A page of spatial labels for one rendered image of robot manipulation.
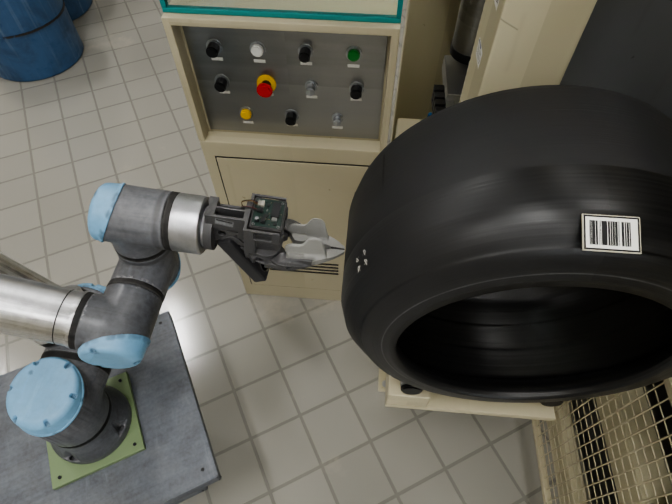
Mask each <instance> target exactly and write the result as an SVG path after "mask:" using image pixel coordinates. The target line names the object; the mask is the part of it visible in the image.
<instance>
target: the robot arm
mask: <svg viewBox="0 0 672 504"><path fill-rule="evenodd" d="M265 198H269V199H265ZM272 199H275V200H272ZM245 201H247V205H246V206H243V204H242V202H245ZM242 202H241V205H242V206H234V205H227V204H220V199H219V197H215V196H210V198H209V197H208V196H202V195H195V194H188V193H180V192H174V191H167V190H161V189H154V188H147V187H140V186H133V185H126V183H121V184H118V183H105V184H103V185H101V186H100V187H99V188H98V189H97V190H96V192H95V194H94V196H93V198H92V200H91V203H90V206H89V211H88V230H89V233H90V235H91V237H92V238H93V239H95V240H99V241H100V242H104V241H106V242H111V243H112V245H113V247H114V249H115V251H116V253H117V255H118V257H119V259H118V262H117V265H116V267H115V269H114V272H113V274H112V276H111V279H110V281H109V282H108V284H107V286H106V287H105V286H102V285H96V286H95V285H93V284H92V283H82V284H78V285H74V284H73V285H68V286H64V287H61V286H59V285H58V284H56V283H54V282H52V281H50V280H49V279H47V278H45V277H43V276H42V275H40V274H38V273H36V272H34V271H33V270H31V269H29V268H27V267H26V266H24V265H22V264H20V263H18V262H17V261H15V260H13V259H11V258H9V257H8V256H6V255H4V254H2V253H1V252H0V333H1V334H6V335H11V336H16V337H21V338H27V339H32V340H33V341H34V342H35V343H37V344H39V345H41V346H43V347H45V349H44V352H43V354H42V356H41V358H40V360H38V361H36V362H32V363H30V364H29V365H27V366H26V367H24V368H23V369H22V370H21V371H20V372H19V373H18V374H17V375H16V377H15V378H14V379H13V381H12V383H11V384H10V389H9V391H8V392H7V396H6V408H7V412H8V415H9V417H10V418H11V420H12V421H13V422H14V423H15V424H16V425H17V426H19V427H20V428H21V429H22V430H23V431H24V432H26V433H28V434H30V435H33V436H36V437H39V438H41V439H43V440H45V441H47V442H50V443H51V446H52V448H53V450H54V451H55V453H56V454H57V455H58V456H59V457H61V458H62V459H64V460H66V461H68V462H71V463H74V464H90V463H94V462H97V461H100V460H102V459H104V458H105V457H107V456H109V455H110V454H111V453H113V452H114V451H115V450H116V449H117V448H118V447H119V446H120V444H121V443H122V442H123V440H124V439H125V437H126V435H127V433H128V431H129V428H130V425H131V419H132V412H131V407H130V404H129V401H128V400H127V398H126V397H125V396H124V395H123V394H122V393H121V392H120V391H119V390H117V389H116V388H114V387H111V386H108V385H106V383H107V380H108V377H109V375H110V372H111V369H112V368H113V369H124V368H130V367H134V366H136V365H138V364H139V363H140V362H141V361H142V359H143V357H144V355H145V352H146V349H147V347H148V346H149V345H150V342H151V340H150V338H151V336H152V333H153V330H154V327H155V324H156V321H157V318H158V315H159V312H160V309H161V306H162V303H163V301H164V299H165V297H166V294H167V291H168V290H169V289H170V288H171V287H173V286H174V284H175V283H176V282H177V280H178V278H179V276H180V272H181V260H180V256H179V253H178V252H184V253H191V254H198V255H201V254H202V253H204V251H205V250H206V249H209V250H215V249H216V247H217V244H218V245H219V246H220V247H221V248H222V249H223V251H224V252H225V253H226V254H227V255H228V256H229V257H230V258H231V259H232V260H233V261H234V262H235V263H236V264H237V265H238V266H239V267H240V268H241V269H242V270H243V271H244V272H245V273H246V274H247V275H248V276H249V277H250V278H251V279H252V280H253V281H254V282H262V281H266V279H267V276H268V272H269V268H273V269H276V270H281V271H293V270H298V269H303V268H308V267H311V266H313V265H317V264H321V263H324V262H327V261H330V260H333V259H335V258H337V257H339V256H341V255H343V254H344V252H345V247H344V246H343V245H342V244H341V243H340V242H339V241H337V240H336V239H334V238H332V237H330V236H329V235H328V233H327V229H326V225H325V222H324V221H323V220H322V219H319V218H313V219H311V220H310V221H309V222H308V223H307V224H301V223H299V222H297V221H295V220H292V219H288V207H287V198H283V197H276V196H269V195H262V194H255V193H252V197H251V199H249V200H243V201H242ZM288 237H290V239H291V241H292V243H291V244H287V245H285V249H284V248H283V247H282V244H283V242H284V241H287V240H288Z"/></svg>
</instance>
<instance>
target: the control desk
mask: <svg viewBox="0 0 672 504"><path fill-rule="evenodd" d="M161 19H162V23H163V26H164V29H165V32H166V36H167V39H168V42H169V45H170V49H171V52H172V55H173V58H174V61H175V65H176V68H177V71H178V74H179V78H180V81H181V84H182V87H183V90H184V94H185V97H186V100H187V103H188V107H189V110H190V113H191V116H192V119H193V123H194V126H195V129H196V132H197V136H198V139H199V140H200V144H201V147H202V150H203V154H204V157H205V160H206V163H207V167H208V170H209V173H210V176H211V180H212V183H213V186H214V189H215V192H216V196H217V197H219V199H220V204H227V205H234V206H242V205H241V202H242V201H243V200H249V199H251V197H252V193H255V194H262V195H269V196H276V197H283V198H287V207H288V219H292V220H295V221H297V222H299V223H301V224H307V223H308V222H309V221H310V220H311V219H313V218H319V219H322V220H323V221H324V222H325V225H326V229H327V233H328V235H329V236H330V237H332V238H334V239H336V240H337V241H339V242H340V243H341V244H342V245H343V246H344V247H345V250H346V239H347V229H348V218H349V210H350V206H351V202H352V199H353V197H354V194H355V192H356V190H357V188H358V186H359V184H360V182H361V180H362V178H363V176H364V174H365V172H366V171H367V169H368V167H369V166H370V165H371V163H372V162H373V161H374V159H375V158H376V157H377V156H378V155H379V153H380V152H381V151H382V150H383V149H384V148H385V147H386V146H387V141H388V132H389V124H390V115H391V106H392V98H393V89H394V81H395V72H396V64H397V55H398V46H399V38H400V28H401V23H379V22H358V21H337V20H316V19H295V18H274V17H253V16H232V15H211V14H190V13H169V12H164V13H163V15H162V17H161ZM242 204H243V206H246V205H247V201H245V202H242ZM344 261H345V252H344V254H343V255H341V256H339V257H337V258H335V259H333V260H330V261H327V262H324V263H321V264H317V265H313V266H311V267H308V268H303V269H298V270H293V271H281V270H276V269H273V268H269V272H268V276H267V279H266V281H262V282H254V281H253V280H252V279H251V278H250V277H249V276H248V275H247V274H246V273H245V272H244V271H243V270H242V269H241V268H240V267H239V266H238V267H239V270H240V273H241V277H242V280H243V283H244V286H245V289H246V293H247V294H259V295H272V296H285V297H298V298H311V299H324V300H337V301H341V293H342V282H343V271H344Z"/></svg>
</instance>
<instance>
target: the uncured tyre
mask: <svg viewBox="0 0 672 504"><path fill-rule="evenodd" d="M383 155H385V165H384V188H383V189H382V174H383ZM581 214H597V215H613V216H629V217H640V230H641V253H642V254H630V253H615V252H600V251H585V250H582V219H581ZM367 245H368V255H369V260H370V265H369V266H368V267H366V268H365V269H364V270H363V271H362V272H361V273H360V275H359V276H358V277H357V273H356V268H355V258H356V256H357V255H358V254H359V253H360V252H361V251H362V250H363V249H364V248H365V247H366V246H367ZM341 304H342V309H343V314H344V318H345V323H346V327H347V330H348V332H349V334H350V336H351V337H352V339H353V340H354V342H355V343H356V344H357V345H358V346H359V347H360V348H361V349H362V351H363V352H364V353H365V354H366V355H367V356H368V357H369V358H370V359H371V360H372V361H373V362H374V363H375V364H376V365H377V366H378V367H379V368H380V369H381V370H383V371H384V372H385V373H387V374H388V375H390V376H392V377H393V378H395V379H397V380H399V381H401V382H404V383H406V384H408V385H411V386H413V387H416V388H419V389H422V390H426V391H429V392H433V393H437V394H441V395H446V396H451V397H456V398H462V399H469V400H478V401H488V402H505V403H541V402H558V401H570V400H579V399H586V398H593V397H599V396H605V395H611V394H615V393H620V392H625V391H629V390H633V389H637V388H640V387H644V386H647V385H650V384H653V383H656V382H659V381H662V380H665V379H668V378H670V377H672V120H671V119H670V118H669V117H667V116H666V115H665V114H663V113H662V112H660V111H659V110H657V109H656V108H654V107H652V106H651V105H649V104H647V103H645V102H643V101H640V100H638V99H636V98H633V97H630V96H628V95H624V94H621V93H618V92H614V91H610V90H605V89H600V88H594V87H586V86H575V85H540V86H529V87H520V88H514V89H508V90H502V91H498V92H493V93H489V94H485V95H482V96H478V97H475V98H471V99H468V100H465V101H463V102H460V103H457V104H455V105H452V106H450V107H447V108H445V109H443V110H441V111H438V112H436V113H434V114H432V115H430V116H429V117H427V118H425V119H423V120H421V121H420V122H418V123H416V124H415V125H413V126H412V127H410V128H409V129H407V130H406V131H404V132H403V133H402V134H400V135H399V136H398V137H397V138H395V139H394V140H393V141H392V142H391V143H390V144H388V145H387V146H386V147H385V148H384V149H383V150H382V151H381V152H380V153H379V155H378V156H377V157H376V158H375V159H374V161H373V162H372V163H371V165H370V166H369V167H368V169H367V171H366V172H365V174H364V176H363V178H362V180H361V182H360V184H359V186H358V188H357V190H356V192H355V194H354V197H353V199H352V202H351V206H350V210H349V218H348V229H347V239H346V250H345V261H344V271H343V282H342V293H341Z"/></svg>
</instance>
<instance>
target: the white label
mask: <svg viewBox="0 0 672 504"><path fill-rule="evenodd" d="M581 219H582V250H585V251H600V252H615V253H630V254H642V253H641V230H640V217H629V216H613V215H597V214H581Z"/></svg>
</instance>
